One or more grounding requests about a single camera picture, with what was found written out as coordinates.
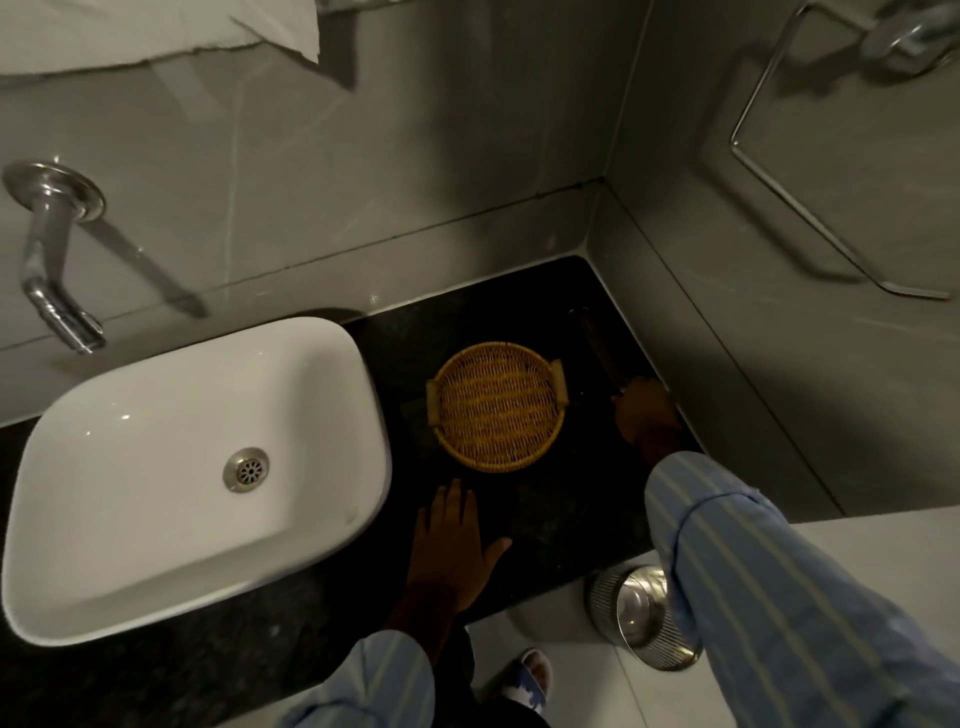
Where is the round wicker basket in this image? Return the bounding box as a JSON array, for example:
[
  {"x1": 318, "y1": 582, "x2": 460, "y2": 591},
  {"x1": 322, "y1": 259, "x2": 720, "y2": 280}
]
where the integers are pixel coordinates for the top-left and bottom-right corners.
[{"x1": 425, "y1": 341, "x2": 570, "y2": 472}]

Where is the person's right hand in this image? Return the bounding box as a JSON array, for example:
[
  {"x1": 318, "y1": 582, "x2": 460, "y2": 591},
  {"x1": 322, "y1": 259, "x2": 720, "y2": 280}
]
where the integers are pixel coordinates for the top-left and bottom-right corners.
[{"x1": 611, "y1": 377, "x2": 686, "y2": 452}]

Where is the steel trash bin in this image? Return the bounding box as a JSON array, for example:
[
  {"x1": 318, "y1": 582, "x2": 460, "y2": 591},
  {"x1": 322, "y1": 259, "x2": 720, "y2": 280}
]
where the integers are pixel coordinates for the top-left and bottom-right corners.
[{"x1": 584, "y1": 565, "x2": 705, "y2": 673}]

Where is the person's left hand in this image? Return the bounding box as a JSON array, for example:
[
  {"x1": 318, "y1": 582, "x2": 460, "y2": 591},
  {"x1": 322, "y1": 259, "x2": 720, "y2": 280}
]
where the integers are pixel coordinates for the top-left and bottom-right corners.
[{"x1": 405, "y1": 480, "x2": 513, "y2": 615}]

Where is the person's left forearm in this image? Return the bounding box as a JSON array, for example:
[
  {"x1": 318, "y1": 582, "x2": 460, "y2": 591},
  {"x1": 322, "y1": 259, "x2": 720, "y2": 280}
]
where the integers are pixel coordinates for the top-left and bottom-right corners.
[{"x1": 276, "y1": 581, "x2": 481, "y2": 728}]

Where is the person's right forearm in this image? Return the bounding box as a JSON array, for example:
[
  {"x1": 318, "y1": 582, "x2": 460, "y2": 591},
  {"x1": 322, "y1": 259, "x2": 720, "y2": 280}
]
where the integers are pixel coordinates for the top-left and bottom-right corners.
[{"x1": 643, "y1": 442, "x2": 960, "y2": 728}]

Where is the patterned slipper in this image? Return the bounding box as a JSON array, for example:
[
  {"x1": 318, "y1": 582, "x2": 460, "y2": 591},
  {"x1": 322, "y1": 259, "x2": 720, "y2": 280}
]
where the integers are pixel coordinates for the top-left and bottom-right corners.
[{"x1": 500, "y1": 648, "x2": 555, "y2": 711}]

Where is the white ceramic sink basin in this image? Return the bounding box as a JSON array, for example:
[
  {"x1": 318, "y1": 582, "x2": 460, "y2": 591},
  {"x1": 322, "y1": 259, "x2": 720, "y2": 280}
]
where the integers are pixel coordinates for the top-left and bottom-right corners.
[{"x1": 0, "y1": 316, "x2": 393, "y2": 648}]

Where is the dark long object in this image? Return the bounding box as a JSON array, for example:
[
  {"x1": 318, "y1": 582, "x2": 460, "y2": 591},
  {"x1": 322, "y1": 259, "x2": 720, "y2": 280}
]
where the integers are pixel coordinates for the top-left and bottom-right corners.
[{"x1": 567, "y1": 306, "x2": 628, "y2": 396}]

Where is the white towel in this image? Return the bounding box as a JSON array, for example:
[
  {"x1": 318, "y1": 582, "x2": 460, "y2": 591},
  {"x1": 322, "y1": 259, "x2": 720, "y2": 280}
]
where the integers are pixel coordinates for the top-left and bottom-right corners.
[{"x1": 0, "y1": 0, "x2": 323, "y2": 77}]

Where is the chrome towel ring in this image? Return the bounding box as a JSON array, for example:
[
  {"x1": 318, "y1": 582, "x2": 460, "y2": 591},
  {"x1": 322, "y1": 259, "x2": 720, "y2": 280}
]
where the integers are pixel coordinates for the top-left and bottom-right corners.
[{"x1": 729, "y1": 0, "x2": 960, "y2": 302}]

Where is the chrome wall faucet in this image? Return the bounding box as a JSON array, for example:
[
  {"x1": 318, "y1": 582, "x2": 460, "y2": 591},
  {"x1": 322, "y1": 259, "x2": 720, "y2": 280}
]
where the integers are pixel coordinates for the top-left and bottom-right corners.
[{"x1": 2, "y1": 159, "x2": 108, "y2": 356}]

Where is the chrome sink drain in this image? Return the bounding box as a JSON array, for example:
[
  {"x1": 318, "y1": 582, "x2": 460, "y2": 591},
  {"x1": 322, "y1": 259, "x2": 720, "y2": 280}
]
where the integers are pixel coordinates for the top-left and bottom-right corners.
[{"x1": 222, "y1": 447, "x2": 272, "y2": 495}]

